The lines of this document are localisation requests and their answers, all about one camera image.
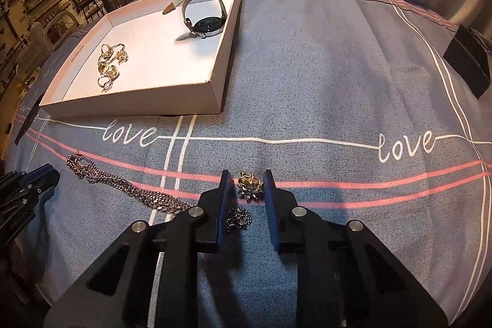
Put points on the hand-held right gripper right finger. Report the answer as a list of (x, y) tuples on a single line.
[(270, 211)]

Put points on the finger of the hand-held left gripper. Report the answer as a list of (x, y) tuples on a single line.
[(38, 176)]

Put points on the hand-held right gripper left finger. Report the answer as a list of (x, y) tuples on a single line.
[(224, 211)]

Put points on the gold crystal brooch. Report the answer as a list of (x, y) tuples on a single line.
[(249, 186)]

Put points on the white shallow cardboard box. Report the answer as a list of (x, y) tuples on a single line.
[(153, 55)]

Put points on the grey printed bed sheet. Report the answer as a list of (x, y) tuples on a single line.
[(326, 82)]

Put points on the white chair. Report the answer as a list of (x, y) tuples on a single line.
[(57, 28)]

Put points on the small black box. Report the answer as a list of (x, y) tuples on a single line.
[(467, 61)]

